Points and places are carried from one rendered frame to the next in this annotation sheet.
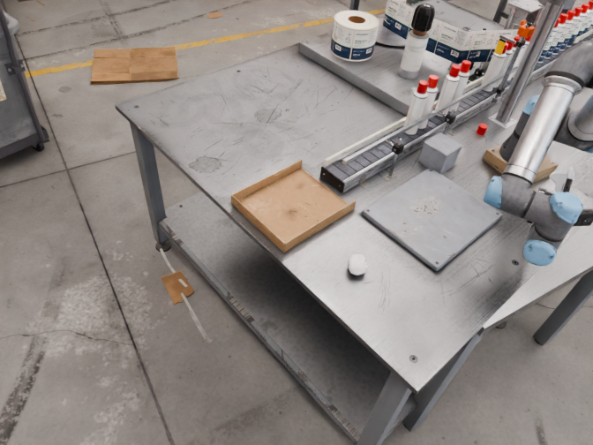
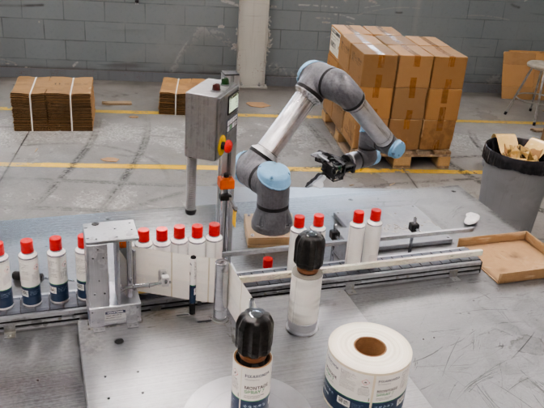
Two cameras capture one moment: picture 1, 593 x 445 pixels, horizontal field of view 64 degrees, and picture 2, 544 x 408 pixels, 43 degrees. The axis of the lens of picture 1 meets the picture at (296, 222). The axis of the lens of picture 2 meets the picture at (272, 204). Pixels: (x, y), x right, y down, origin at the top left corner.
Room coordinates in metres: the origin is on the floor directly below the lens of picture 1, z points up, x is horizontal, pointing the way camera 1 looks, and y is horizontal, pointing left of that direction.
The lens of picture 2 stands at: (3.44, 0.19, 2.01)
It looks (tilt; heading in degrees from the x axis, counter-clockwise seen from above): 25 degrees down; 206
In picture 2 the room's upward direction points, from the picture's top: 4 degrees clockwise
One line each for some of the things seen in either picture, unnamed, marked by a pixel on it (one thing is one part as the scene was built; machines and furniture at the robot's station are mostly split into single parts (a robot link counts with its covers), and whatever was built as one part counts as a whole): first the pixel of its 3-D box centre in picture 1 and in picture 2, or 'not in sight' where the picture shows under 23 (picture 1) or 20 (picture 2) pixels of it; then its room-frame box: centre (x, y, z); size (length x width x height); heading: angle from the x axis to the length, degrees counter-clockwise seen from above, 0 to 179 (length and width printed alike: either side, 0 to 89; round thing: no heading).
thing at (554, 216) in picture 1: (551, 213); (371, 136); (0.89, -0.64, 1.10); 0.11 x 0.08 x 0.11; 63
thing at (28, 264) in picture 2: (554, 36); (29, 272); (2.27, -1.12, 0.98); 0.05 x 0.05 x 0.20
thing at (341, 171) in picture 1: (469, 101); (248, 284); (1.81, -0.67, 0.86); 1.65 x 0.08 x 0.04; 136
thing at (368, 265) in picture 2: (424, 110); (337, 268); (1.63, -0.45, 0.91); 1.07 x 0.01 x 0.02; 136
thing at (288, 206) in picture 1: (293, 201); (513, 256); (1.09, 0.02, 0.85); 0.30 x 0.26 x 0.04; 136
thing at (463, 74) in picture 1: (458, 86); (297, 245); (1.70, -0.57, 0.98); 0.05 x 0.05 x 0.20
